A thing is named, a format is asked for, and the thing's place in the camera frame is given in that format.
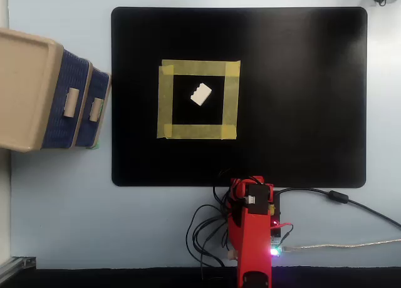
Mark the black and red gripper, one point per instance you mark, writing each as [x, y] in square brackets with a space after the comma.
[259, 198]

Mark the white cube block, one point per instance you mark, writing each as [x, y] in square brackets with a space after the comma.
[201, 94]

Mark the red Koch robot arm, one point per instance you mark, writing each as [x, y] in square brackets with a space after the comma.
[253, 238]

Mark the beige plastic drawer cabinet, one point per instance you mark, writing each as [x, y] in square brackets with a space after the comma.
[22, 90]

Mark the lit controller circuit board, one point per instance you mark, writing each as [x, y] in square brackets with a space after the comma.
[275, 238]

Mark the yellow masking tape strip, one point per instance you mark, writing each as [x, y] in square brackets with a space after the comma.
[197, 131]
[165, 103]
[200, 67]
[231, 100]

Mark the black rectangular mat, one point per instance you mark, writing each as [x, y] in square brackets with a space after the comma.
[297, 97]

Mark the black cloth backdrop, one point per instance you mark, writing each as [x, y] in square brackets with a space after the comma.
[125, 278]

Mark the green tape piece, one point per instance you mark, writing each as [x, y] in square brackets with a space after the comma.
[93, 146]

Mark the aluminium frame profile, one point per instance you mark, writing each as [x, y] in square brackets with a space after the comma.
[18, 263]

